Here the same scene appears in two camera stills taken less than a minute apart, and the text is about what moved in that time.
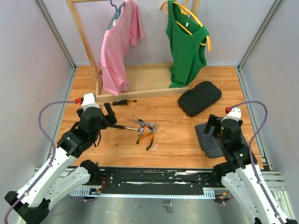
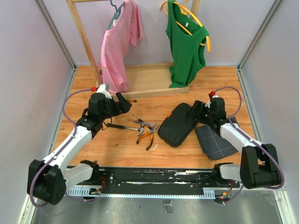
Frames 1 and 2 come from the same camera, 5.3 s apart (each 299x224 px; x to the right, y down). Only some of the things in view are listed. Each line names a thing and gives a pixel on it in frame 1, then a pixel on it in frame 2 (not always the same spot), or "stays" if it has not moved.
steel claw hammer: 140,129 stays
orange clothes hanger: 188,10 stays
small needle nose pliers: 146,125 stays
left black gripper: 110,118 → 124,106
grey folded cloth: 210,143 stays
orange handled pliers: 151,133 stays
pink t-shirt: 115,46 stays
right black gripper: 211,121 → 198,106
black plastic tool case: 193,101 → 177,126
